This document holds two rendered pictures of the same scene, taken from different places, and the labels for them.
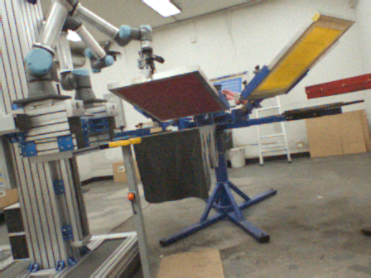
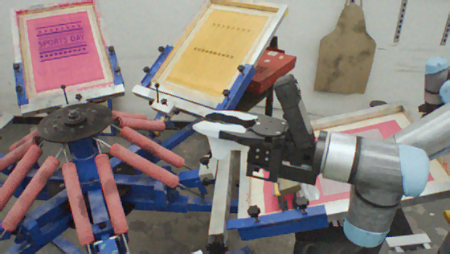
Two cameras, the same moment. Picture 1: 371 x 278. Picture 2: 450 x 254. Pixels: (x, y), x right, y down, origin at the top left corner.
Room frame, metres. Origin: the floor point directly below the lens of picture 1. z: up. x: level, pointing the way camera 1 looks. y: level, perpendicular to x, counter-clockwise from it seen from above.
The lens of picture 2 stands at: (2.97, 0.92, 1.96)
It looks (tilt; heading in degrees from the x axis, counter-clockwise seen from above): 32 degrees down; 256
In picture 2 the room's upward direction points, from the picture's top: straight up
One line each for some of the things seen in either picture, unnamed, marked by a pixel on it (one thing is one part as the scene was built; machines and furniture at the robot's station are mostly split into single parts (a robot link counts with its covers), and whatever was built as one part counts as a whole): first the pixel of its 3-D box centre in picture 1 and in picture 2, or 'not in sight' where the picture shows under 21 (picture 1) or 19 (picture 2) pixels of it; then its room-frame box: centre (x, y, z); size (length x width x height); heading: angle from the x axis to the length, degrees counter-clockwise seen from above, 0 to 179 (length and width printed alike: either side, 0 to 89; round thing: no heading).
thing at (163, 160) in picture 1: (170, 168); not in sight; (1.99, 0.12, 0.74); 0.45 x 0.03 x 0.43; 72
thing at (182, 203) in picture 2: not in sight; (231, 206); (2.67, -0.11, 0.89); 1.24 x 0.06 x 0.06; 162
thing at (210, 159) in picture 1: (210, 157); not in sight; (2.15, -0.15, 0.74); 0.46 x 0.04 x 0.42; 162
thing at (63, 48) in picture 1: (64, 53); not in sight; (2.42, 0.76, 1.63); 0.15 x 0.12 x 0.55; 55
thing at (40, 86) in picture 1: (41, 88); not in sight; (1.86, 0.75, 1.31); 0.15 x 0.15 x 0.10
